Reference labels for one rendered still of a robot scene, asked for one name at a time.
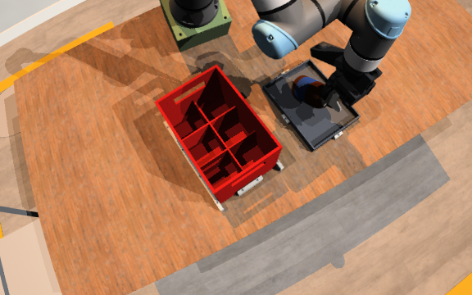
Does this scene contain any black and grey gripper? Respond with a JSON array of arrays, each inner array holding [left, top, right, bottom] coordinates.
[[320, 55, 383, 111]]

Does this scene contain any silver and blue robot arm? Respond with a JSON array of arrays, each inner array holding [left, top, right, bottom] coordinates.
[[169, 0, 411, 72]]

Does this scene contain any red divided crate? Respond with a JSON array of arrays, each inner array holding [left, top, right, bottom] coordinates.
[[162, 77, 282, 203]]

